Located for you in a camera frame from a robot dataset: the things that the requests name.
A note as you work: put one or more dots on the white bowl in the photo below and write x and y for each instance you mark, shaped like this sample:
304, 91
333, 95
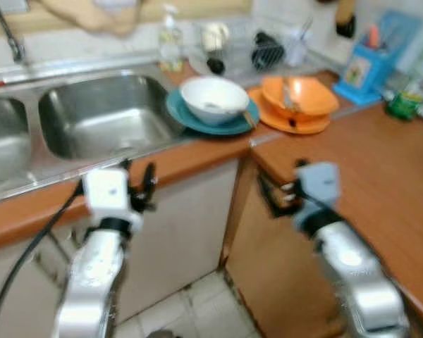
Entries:
211, 93

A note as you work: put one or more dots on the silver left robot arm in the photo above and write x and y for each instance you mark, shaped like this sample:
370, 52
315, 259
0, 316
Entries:
92, 282

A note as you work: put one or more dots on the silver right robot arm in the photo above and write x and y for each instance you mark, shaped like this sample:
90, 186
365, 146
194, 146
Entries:
359, 282

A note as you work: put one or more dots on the white cabinet door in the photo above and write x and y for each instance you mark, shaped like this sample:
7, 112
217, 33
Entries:
183, 225

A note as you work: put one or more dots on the stainless steel double sink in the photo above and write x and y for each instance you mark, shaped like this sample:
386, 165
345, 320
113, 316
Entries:
106, 116

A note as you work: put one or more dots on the orange plate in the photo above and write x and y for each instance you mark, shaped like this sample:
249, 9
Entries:
289, 127

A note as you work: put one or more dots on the teal plate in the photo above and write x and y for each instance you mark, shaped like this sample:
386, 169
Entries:
197, 124

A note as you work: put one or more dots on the brown cabinet door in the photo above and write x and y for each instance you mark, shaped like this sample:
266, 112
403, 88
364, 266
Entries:
268, 282

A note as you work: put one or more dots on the orange bowl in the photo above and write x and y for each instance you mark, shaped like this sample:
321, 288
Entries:
314, 95

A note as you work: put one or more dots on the grey dish rack tray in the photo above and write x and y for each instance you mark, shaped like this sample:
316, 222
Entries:
238, 70

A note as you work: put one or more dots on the small black cup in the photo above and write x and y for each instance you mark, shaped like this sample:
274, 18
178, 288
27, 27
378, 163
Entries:
215, 66

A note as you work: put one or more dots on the clear soap pump bottle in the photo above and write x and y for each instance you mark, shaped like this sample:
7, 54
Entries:
170, 46

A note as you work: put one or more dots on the black tumbler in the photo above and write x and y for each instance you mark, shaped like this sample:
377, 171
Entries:
268, 51

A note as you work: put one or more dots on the white plastic container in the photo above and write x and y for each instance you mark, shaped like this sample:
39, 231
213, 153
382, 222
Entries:
295, 51

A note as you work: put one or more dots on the blue utensil holder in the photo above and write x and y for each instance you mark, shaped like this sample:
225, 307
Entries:
366, 74

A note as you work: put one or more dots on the cream mug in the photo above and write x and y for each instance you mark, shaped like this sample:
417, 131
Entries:
215, 36

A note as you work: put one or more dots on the beige hanging cloth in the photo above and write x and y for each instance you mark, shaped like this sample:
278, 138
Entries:
92, 17

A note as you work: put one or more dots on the metal sink faucet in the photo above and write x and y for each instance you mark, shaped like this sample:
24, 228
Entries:
14, 46

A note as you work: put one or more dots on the brown black hanging utensil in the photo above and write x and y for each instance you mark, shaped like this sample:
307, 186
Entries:
345, 24

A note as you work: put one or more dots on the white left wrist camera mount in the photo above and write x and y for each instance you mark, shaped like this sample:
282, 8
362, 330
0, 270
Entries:
106, 191

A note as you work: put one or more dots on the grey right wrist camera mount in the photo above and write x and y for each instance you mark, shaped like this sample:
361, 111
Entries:
321, 183

